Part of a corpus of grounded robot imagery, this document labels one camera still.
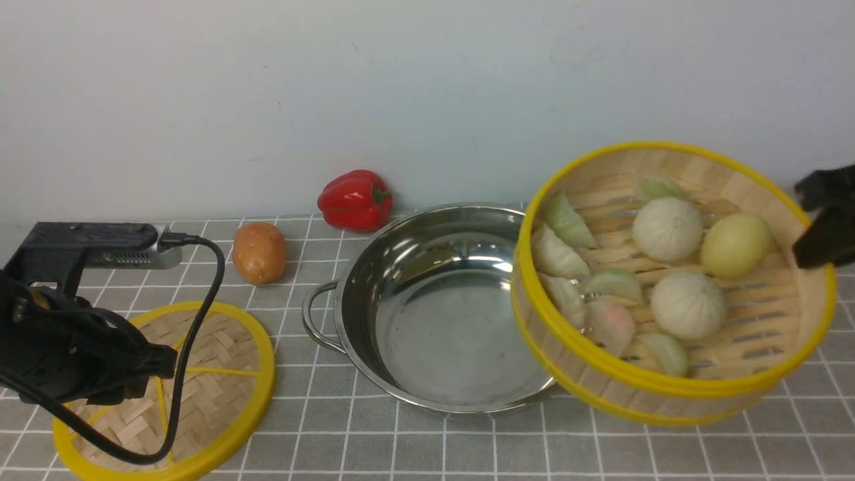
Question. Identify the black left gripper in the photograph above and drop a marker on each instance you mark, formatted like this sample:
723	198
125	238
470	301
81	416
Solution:
64	349

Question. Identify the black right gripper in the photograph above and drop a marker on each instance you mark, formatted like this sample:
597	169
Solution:
829	239

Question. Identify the yellow bamboo steamer lid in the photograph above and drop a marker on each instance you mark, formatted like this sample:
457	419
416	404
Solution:
228	387

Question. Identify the yellow bamboo steamer basket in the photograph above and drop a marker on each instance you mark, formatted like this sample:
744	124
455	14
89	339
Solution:
657	282

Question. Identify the stainless steel pot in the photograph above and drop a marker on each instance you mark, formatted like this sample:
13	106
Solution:
424	312

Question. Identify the yellow steamed bun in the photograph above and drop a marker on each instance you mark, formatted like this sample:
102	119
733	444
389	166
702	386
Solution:
735	245

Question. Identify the white steamed bun front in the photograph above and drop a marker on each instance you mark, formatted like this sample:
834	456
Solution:
688	305

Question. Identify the white steamed bun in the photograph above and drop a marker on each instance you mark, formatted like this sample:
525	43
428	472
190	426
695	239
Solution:
688	305
668	229

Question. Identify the green dumpling back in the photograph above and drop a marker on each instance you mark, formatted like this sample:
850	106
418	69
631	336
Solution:
649	188

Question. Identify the green dumpling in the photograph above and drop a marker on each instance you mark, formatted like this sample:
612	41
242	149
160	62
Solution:
616	283
668	352
649	188
568	225

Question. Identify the green dumpling front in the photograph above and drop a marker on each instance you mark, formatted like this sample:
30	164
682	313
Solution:
668	352

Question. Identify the green dumpling middle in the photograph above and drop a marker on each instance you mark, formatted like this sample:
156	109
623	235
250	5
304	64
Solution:
616	283

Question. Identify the brown potato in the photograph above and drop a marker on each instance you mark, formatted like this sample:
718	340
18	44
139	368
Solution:
260	253

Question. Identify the pink dumpling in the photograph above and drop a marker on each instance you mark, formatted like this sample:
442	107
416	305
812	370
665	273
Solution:
612	325

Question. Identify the white dumpling lower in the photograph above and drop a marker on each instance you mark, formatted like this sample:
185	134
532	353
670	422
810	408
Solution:
566	298

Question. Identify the white dumpling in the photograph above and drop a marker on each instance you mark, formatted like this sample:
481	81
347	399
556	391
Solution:
553	257
566	298

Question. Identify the grey checkered tablecloth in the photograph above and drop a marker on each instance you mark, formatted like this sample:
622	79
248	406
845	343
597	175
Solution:
327	422

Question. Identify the red bell pepper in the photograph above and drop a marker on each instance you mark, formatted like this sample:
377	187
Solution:
358	201

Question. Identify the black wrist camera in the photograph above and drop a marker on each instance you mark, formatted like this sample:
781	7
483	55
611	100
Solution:
55	254

